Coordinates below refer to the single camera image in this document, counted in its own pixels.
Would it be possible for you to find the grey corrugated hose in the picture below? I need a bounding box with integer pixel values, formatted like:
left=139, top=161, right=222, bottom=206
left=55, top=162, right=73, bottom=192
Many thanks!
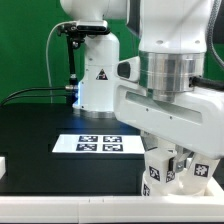
left=205, top=0, right=224, bottom=68

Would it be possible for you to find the white paper marker sheet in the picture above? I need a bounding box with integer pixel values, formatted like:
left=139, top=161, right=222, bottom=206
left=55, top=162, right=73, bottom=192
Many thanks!
left=52, top=134, right=144, bottom=154

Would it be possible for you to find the black camera on stand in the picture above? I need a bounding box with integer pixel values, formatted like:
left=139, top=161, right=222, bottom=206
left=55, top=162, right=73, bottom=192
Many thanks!
left=57, top=20, right=110, bottom=105

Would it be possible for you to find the white front rail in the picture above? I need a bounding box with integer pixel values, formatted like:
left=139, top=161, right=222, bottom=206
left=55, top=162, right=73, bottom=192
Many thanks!
left=0, top=196, right=224, bottom=224

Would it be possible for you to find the white block left edge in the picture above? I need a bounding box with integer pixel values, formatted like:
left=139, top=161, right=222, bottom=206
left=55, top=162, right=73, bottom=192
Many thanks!
left=0, top=157, right=6, bottom=179

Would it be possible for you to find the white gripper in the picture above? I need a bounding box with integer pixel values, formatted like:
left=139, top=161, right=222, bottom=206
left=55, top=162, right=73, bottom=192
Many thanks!
left=114, top=80, right=224, bottom=173

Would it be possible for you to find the white thin cable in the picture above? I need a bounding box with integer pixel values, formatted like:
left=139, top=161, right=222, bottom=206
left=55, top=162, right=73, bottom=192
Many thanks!
left=45, top=21, right=76, bottom=105

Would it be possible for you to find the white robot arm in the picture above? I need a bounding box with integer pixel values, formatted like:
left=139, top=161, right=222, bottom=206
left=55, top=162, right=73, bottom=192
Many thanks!
left=60, top=0, right=224, bottom=177

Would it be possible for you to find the black cable pair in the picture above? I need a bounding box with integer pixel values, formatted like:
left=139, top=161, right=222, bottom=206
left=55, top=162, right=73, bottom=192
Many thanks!
left=0, top=86, right=78, bottom=107

